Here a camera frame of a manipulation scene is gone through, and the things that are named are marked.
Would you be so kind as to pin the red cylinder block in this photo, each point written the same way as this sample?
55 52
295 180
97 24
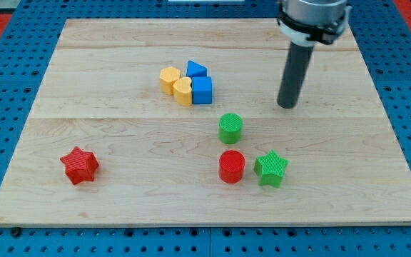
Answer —
231 166

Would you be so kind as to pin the yellow heart block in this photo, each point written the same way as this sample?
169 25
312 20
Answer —
182 91

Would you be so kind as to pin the blue triangle block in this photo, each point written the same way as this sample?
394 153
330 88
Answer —
195 70

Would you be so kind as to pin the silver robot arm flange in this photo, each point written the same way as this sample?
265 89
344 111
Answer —
307 22

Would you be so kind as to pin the wooden board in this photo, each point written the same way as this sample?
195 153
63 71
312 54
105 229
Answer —
159 160

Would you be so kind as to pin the blue cube block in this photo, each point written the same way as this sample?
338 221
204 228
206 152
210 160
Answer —
202 90

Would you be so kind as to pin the green star block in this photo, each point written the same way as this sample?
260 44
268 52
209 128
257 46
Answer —
270 169

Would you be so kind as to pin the red star block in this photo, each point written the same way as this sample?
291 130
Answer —
79 165

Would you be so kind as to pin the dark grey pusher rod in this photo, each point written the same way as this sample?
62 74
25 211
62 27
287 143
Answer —
296 67

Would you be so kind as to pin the green cylinder block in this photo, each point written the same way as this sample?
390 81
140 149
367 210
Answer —
230 125

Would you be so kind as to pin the yellow hexagon block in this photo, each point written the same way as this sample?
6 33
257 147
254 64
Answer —
168 76

